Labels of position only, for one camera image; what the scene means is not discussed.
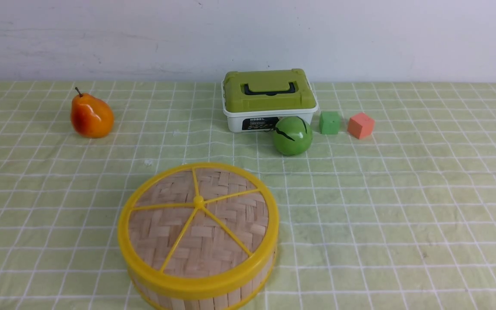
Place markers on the green-lidded white storage box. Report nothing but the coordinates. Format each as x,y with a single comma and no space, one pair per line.
255,101

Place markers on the green checkered tablecloth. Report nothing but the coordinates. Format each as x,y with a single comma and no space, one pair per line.
404,219

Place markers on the green toy apple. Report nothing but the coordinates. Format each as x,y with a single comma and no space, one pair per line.
292,136

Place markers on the yellow-rimmed woven bamboo steamer lid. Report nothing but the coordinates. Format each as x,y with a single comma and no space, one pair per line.
199,230

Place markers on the bamboo steamer basket yellow rim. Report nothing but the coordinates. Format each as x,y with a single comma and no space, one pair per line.
233,300

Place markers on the green foam cube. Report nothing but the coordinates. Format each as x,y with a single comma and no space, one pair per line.
329,122

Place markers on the orange foam cube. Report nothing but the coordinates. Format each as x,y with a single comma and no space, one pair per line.
360,125

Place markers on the orange toy pear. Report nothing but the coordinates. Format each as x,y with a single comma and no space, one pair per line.
91,117

